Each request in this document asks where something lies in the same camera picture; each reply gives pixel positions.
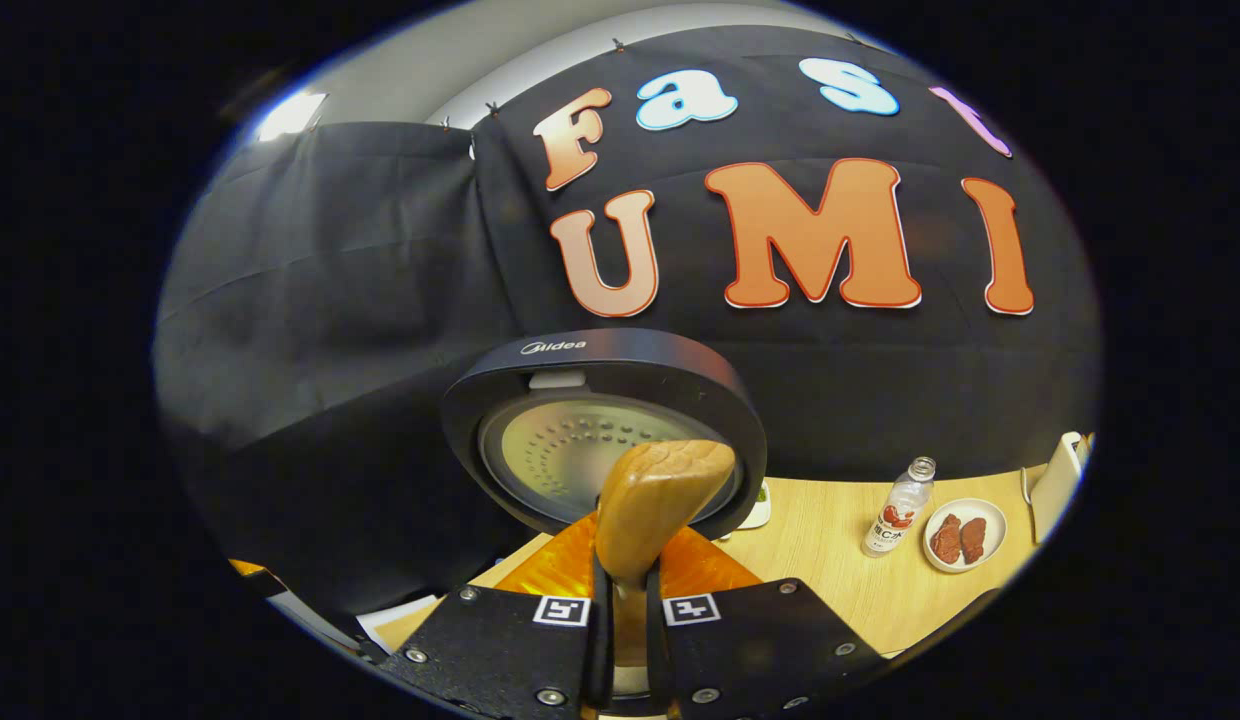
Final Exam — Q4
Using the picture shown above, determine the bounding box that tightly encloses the wooden spoon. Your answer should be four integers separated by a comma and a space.
594, 440, 738, 701

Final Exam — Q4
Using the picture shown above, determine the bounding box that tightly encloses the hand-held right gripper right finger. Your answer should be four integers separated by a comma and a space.
645, 525, 891, 720

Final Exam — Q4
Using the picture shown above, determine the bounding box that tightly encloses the clear drink bottle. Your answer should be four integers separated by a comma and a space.
861, 456, 937, 558

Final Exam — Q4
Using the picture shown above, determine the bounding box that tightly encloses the white round plate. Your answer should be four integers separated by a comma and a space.
922, 497, 1009, 574

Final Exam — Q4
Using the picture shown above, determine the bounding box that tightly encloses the white compartment snack dish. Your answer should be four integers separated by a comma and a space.
735, 480, 771, 531

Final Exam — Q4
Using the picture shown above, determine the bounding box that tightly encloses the silver black rice cooker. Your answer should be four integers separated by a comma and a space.
441, 328, 768, 541

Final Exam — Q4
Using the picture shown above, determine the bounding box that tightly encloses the white toaster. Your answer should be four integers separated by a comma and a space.
1030, 431, 1093, 546

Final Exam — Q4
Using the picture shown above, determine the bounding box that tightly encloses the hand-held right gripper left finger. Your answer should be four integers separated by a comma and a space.
380, 510, 613, 720

